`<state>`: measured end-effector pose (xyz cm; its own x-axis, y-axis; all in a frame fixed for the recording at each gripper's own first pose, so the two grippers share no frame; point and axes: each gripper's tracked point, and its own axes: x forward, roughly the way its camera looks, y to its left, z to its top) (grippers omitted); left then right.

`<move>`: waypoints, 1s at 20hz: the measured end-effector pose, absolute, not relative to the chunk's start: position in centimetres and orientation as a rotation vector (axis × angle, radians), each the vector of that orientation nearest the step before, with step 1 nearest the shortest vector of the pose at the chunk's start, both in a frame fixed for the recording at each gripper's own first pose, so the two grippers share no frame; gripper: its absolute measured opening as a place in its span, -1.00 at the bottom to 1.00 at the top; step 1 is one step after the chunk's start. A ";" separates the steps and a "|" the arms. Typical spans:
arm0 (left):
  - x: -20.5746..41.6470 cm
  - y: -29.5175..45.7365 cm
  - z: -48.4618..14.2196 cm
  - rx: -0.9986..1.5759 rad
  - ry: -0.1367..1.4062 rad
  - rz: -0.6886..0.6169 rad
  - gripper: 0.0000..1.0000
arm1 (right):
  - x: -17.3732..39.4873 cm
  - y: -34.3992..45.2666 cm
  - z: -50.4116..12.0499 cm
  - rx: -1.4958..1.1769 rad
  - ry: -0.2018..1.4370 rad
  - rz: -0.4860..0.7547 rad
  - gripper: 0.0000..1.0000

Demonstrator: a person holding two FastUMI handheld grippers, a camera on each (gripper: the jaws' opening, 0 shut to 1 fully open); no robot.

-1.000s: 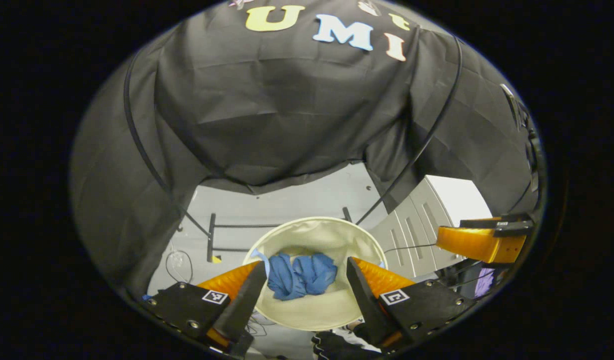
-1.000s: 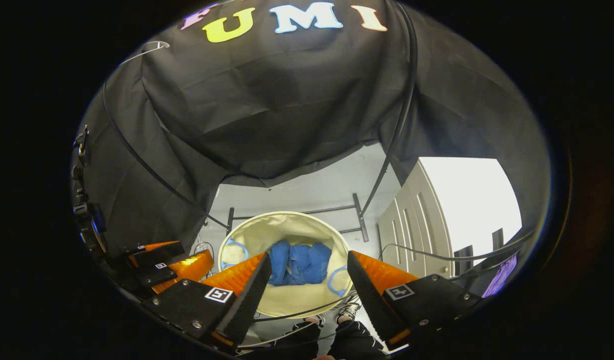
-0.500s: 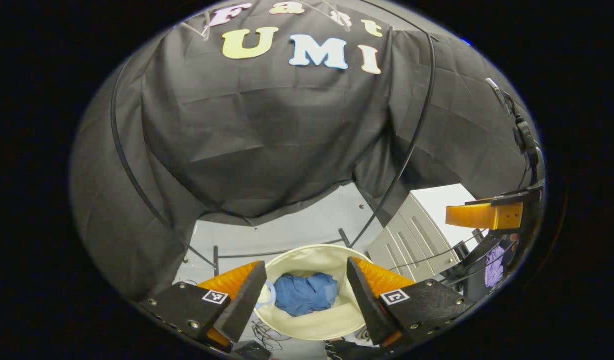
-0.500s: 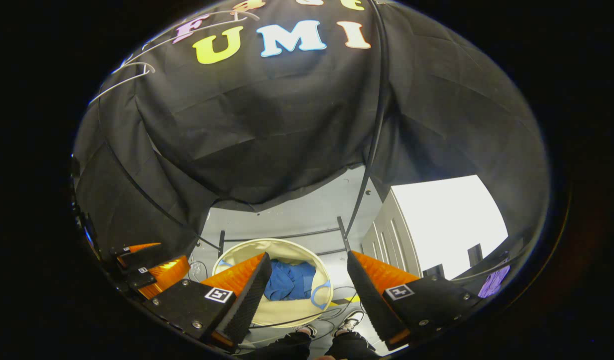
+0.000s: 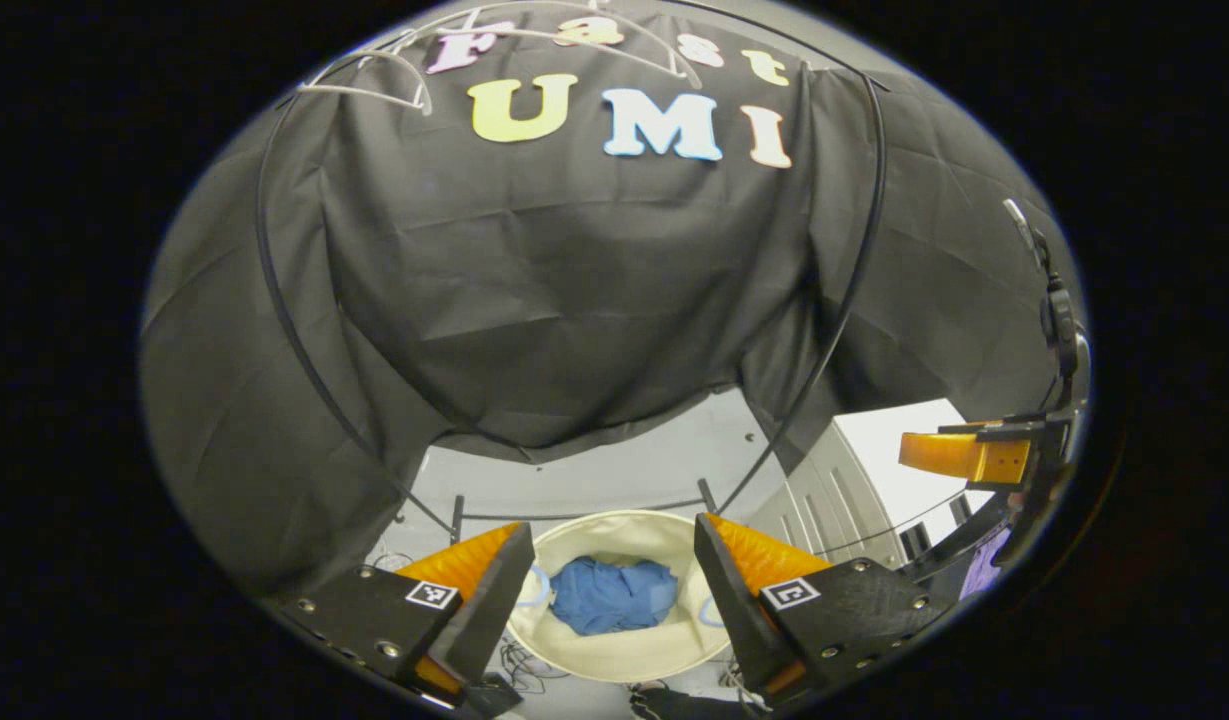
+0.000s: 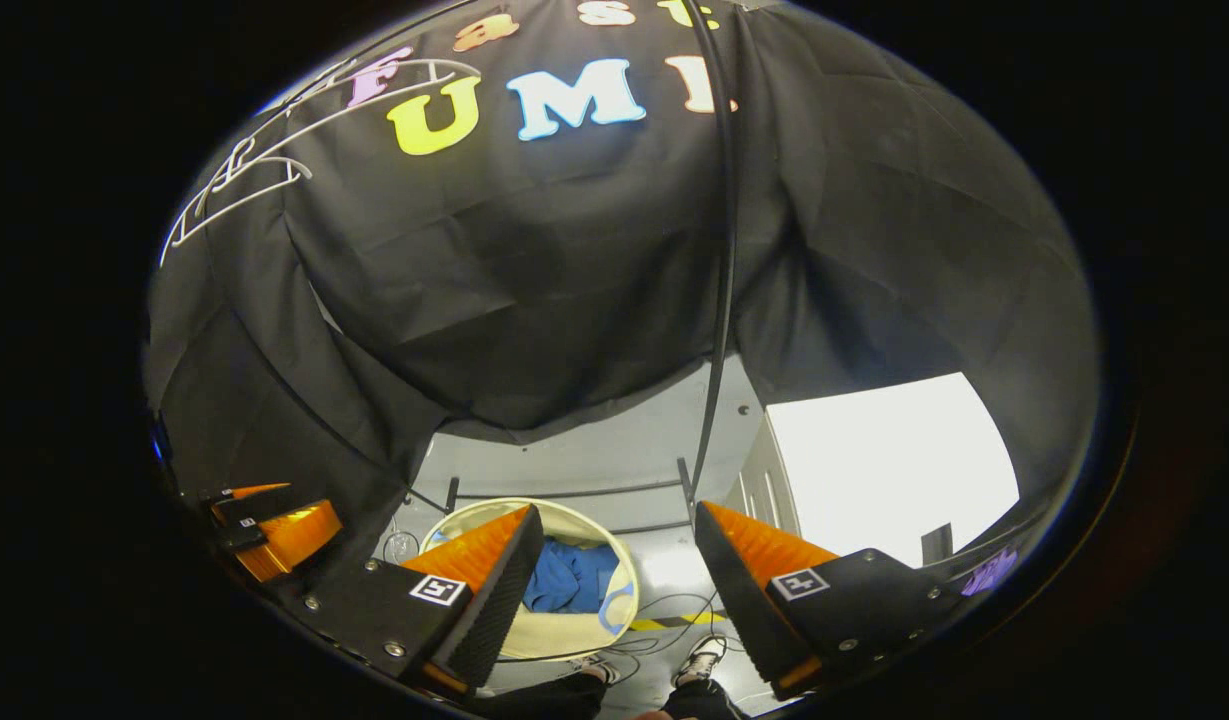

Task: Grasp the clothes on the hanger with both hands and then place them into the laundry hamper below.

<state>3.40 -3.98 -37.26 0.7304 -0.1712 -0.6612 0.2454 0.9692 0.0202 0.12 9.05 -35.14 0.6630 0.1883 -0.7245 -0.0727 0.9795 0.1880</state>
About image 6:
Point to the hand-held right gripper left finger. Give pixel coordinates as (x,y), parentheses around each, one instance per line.
(499,610)

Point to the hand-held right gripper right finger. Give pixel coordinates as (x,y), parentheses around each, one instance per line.
(739,610)

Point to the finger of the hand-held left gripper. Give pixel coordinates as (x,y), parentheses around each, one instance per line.
(294,540)
(249,492)

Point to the cream round laundry hamper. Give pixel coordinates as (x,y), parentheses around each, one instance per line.
(564,635)

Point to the white plastic hanger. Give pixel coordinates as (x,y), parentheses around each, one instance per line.
(239,208)
(394,88)

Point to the black clothes rack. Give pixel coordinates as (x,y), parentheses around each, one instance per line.
(726,300)

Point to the yellow black floor tape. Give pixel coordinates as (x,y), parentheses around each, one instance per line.
(674,620)

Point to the person's right shoe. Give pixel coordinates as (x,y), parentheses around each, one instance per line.
(699,668)

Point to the person's shoe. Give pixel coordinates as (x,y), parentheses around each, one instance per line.
(699,668)
(596,668)

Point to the person's right leg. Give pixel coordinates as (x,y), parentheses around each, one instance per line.
(704,703)

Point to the person's leg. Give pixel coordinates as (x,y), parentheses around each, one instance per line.
(544,700)
(704,703)

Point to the person's left leg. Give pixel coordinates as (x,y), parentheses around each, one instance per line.
(544,700)

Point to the person's left shoe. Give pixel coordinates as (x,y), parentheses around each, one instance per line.
(596,668)

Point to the white storage box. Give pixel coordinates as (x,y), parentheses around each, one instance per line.
(894,470)

